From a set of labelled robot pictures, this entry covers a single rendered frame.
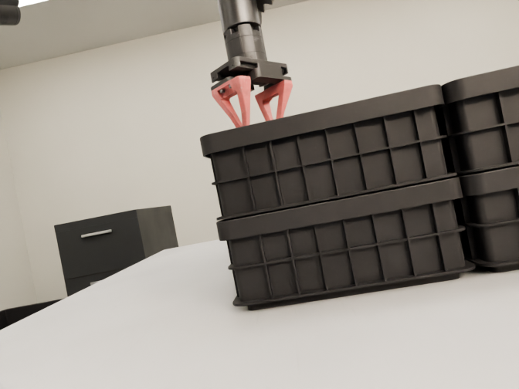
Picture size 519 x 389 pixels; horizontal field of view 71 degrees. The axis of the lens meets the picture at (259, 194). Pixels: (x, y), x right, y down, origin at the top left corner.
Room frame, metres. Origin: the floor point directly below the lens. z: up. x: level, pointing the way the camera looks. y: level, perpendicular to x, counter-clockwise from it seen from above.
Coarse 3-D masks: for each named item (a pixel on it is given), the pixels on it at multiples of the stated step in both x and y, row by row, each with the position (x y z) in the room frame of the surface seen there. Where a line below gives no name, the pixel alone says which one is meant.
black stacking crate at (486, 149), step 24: (480, 96) 0.42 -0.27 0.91; (504, 96) 0.42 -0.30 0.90; (456, 120) 0.44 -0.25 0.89; (480, 120) 0.42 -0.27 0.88; (504, 120) 0.41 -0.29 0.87; (456, 144) 0.45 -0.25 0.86; (480, 144) 0.42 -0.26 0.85; (504, 144) 0.42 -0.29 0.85; (456, 168) 0.45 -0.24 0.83; (480, 168) 0.42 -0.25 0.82
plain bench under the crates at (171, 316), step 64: (192, 256) 1.13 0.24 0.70; (64, 320) 0.61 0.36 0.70; (128, 320) 0.54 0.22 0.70; (192, 320) 0.48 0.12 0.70; (256, 320) 0.43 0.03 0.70; (320, 320) 0.39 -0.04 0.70; (384, 320) 0.36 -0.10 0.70; (448, 320) 0.33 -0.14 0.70; (512, 320) 0.31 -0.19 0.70; (0, 384) 0.38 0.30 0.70; (64, 384) 0.35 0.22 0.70; (128, 384) 0.33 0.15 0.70; (192, 384) 0.30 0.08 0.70; (256, 384) 0.28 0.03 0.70; (320, 384) 0.27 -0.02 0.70; (384, 384) 0.25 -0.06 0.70; (448, 384) 0.24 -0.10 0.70; (512, 384) 0.22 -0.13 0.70
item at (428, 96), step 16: (384, 96) 0.43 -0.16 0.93; (400, 96) 0.42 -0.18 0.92; (416, 96) 0.42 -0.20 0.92; (432, 96) 0.42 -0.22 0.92; (320, 112) 0.44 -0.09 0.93; (336, 112) 0.43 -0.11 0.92; (352, 112) 0.43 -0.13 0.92; (368, 112) 0.43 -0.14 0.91; (384, 112) 0.43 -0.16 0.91; (400, 112) 0.42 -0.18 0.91; (240, 128) 0.45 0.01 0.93; (256, 128) 0.44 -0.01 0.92; (272, 128) 0.44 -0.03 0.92; (288, 128) 0.44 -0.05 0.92; (304, 128) 0.44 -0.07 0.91; (320, 128) 0.44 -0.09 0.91; (208, 144) 0.45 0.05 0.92; (224, 144) 0.45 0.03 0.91; (240, 144) 0.45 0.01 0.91
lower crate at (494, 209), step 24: (504, 168) 0.41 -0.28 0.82; (480, 192) 0.42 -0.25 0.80; (504, 192) 0.42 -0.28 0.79; (456, 216) 0.49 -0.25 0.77; (480, 216) 0.43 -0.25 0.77; (504, 216) 0.42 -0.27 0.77; (480, 240) 0.44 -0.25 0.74; (504, 240) 0.42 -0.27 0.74; (480, 264) 0.43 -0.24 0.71; (504, 264) 0.41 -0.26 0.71
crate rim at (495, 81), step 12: (492, 72) 0.41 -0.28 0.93; (504, 72) 0.41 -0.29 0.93; (516, 72) 0.41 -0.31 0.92; (444, 84) 0.43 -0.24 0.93; (456, 84) 0.42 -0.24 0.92; (468, 84) 0.41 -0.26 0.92; (480, 84) 0.41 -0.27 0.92; (492, 84) 0.41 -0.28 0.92; (504, 84) 0.41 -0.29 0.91; (516, 84) 0.41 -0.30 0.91; (444, 96) 0.43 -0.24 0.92; (456, 96) 0.42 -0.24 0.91; (468, 96) 0.41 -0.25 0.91
